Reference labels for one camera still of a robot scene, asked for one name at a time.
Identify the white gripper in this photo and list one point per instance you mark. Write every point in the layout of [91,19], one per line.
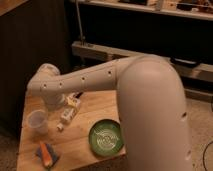
[55,101]

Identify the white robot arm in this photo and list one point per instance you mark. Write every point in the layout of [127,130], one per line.
[151,104]

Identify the dark candy bar wrapper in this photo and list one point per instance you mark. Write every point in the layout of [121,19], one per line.
[79,95]

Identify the white tube with cap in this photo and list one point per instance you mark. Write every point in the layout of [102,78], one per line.
[66,117]

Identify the clear plastic cup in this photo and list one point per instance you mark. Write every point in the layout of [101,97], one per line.
[37,121]

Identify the wooden table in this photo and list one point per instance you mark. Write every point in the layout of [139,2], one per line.
[72,143]

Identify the green bowl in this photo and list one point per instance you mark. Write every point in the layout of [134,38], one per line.
[105,138]

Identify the blue sponge cloth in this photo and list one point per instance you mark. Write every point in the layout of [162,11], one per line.
[54,156]

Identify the orange carrot toy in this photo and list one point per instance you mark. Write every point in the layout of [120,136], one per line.
[46,157]

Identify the metal vertical pole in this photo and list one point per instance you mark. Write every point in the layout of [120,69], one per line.
[82,38]

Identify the long grey metal case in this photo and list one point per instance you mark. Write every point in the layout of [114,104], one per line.
[202,72]

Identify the cluttered upper shelf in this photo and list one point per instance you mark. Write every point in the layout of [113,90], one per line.
[195,9]

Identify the black case handle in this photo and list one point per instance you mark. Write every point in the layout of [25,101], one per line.
[189,64]

